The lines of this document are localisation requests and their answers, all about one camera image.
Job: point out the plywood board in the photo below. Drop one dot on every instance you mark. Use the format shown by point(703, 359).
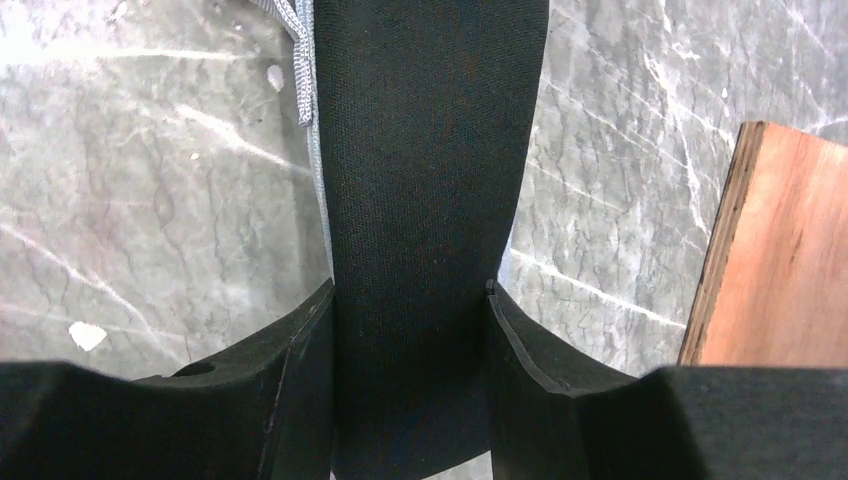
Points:
point(773, 289)

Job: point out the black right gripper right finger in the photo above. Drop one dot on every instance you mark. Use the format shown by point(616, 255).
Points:
point(556, 413)

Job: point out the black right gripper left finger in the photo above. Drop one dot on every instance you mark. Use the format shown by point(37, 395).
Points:
point(259, 409)

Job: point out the black umbrella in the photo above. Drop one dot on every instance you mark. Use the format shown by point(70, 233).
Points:
point(419, 116)

